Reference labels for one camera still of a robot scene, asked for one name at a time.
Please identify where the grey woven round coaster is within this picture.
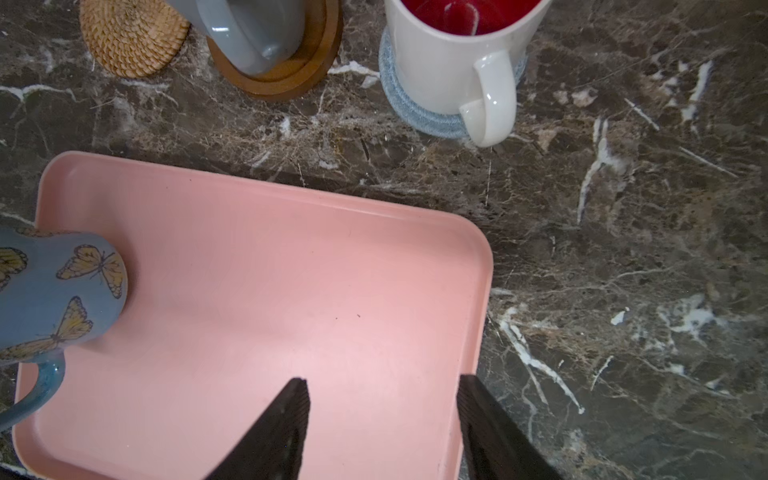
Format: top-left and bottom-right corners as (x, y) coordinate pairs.
(378, 26), (529, 140)

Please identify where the white mug red inside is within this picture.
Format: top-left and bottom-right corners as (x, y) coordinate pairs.
(385, 1), (551, 147)

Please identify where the pink rectangular tray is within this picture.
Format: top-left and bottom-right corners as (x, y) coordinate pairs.
(12, 152), (493, 479)

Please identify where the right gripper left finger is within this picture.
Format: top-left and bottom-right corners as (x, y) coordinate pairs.
(207, 377), (311, 480)

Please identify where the white mug front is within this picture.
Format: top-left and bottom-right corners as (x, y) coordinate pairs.
(168, 0), (306, 76)

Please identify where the woven rattan round coaster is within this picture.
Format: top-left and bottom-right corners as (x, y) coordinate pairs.
(79, 0), (190, 79)

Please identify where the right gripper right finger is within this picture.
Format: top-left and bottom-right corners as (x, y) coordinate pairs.
(456, 374), (560, 480)

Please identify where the blue mug yellow inside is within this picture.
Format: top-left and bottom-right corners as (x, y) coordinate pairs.
(1, 227), (129, 430)

